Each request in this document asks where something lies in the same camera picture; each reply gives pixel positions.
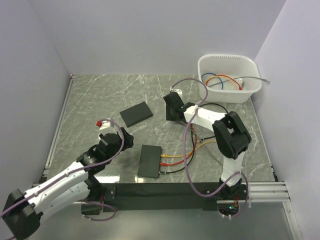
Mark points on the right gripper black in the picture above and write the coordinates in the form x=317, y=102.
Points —
x=168, y=117

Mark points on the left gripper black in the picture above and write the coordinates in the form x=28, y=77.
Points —
x=129, y=141

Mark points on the black network switch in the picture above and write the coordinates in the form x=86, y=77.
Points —
x=149, y=161
x=136, y=114

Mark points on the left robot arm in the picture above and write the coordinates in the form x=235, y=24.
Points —
x=24, y=211

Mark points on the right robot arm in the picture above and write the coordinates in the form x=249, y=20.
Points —
x=231, y=136

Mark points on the white plastic bin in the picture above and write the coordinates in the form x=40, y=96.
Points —
x=227, y=78

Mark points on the black base beam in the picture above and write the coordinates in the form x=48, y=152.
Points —
x=157, y=196

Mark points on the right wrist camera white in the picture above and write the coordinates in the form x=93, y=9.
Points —
x=176, y=90

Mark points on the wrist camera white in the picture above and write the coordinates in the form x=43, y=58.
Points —
x=104, y=124
x=176, y=90

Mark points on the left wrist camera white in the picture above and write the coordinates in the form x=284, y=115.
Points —
x=104, y=124

